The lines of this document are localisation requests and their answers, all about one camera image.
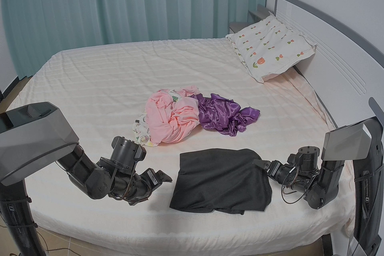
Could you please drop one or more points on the white printed pillow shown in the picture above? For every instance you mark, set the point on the white printed pillow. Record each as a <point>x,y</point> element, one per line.
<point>270,44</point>

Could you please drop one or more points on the grey bedside table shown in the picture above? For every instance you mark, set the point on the grey bedside table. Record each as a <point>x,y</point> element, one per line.
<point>240,27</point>

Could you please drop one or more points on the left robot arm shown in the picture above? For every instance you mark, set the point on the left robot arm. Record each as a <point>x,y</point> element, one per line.
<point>36,137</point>

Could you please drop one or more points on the pink garment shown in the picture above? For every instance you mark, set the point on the pink garment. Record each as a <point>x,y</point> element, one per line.
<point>174,122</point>

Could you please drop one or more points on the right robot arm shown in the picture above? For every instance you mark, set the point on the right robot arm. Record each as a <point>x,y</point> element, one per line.
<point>345,140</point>

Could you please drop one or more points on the black garment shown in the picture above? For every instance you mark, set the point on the black garment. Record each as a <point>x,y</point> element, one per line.
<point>219,179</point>

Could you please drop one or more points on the white printed garment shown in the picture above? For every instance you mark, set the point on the white printed garment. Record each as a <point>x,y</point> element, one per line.
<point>141,131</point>

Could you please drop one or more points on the bed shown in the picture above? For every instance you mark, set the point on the bed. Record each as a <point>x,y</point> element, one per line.
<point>105,77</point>

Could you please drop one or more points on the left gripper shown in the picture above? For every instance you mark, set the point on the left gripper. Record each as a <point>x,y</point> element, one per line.
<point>144,185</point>

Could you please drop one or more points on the purple satin garment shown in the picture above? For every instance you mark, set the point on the purple satin garment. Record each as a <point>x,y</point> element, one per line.
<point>222,113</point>

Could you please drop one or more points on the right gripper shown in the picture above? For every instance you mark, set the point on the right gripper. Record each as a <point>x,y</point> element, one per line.
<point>280,172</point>

